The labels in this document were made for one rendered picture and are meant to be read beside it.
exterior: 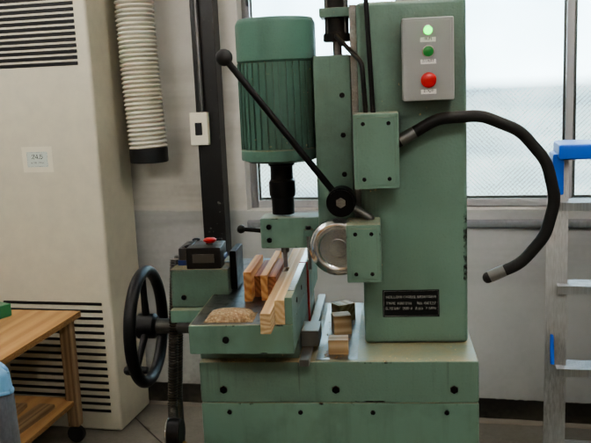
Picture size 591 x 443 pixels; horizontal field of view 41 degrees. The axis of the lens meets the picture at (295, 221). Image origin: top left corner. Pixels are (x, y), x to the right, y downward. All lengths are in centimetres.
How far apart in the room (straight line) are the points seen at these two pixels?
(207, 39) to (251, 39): 145
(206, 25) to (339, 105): 153
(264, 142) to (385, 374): 55
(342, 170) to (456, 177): 24
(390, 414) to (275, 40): 81
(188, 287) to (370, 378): 47
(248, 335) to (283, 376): 14
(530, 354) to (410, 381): 162
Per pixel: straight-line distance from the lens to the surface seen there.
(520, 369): 326
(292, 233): 176
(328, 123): 169
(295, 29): 170
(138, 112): 314
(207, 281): 180
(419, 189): 166
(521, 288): 316
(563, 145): 239
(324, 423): 169
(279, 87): 169
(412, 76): 158
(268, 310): 151
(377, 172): 157
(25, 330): 304
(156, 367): 198
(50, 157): 321
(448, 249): 169
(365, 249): 159
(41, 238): 329
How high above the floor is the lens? 136
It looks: 10 degrees down
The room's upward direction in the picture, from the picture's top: 2 degrees counter-clockwise
